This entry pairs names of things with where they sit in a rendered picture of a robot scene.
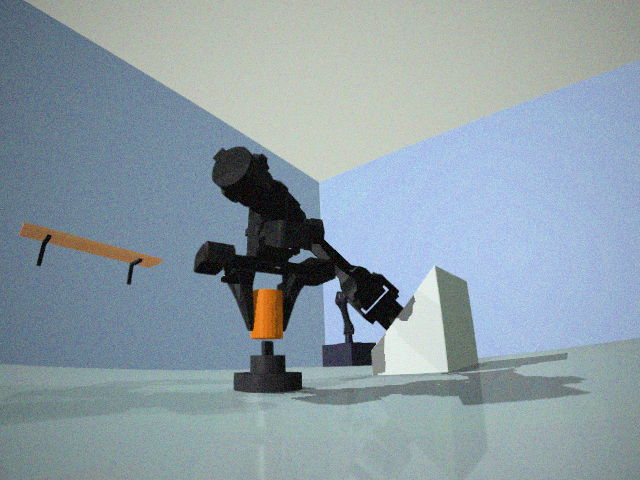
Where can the orange knob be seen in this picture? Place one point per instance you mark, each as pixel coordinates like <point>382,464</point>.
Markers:
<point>268,314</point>

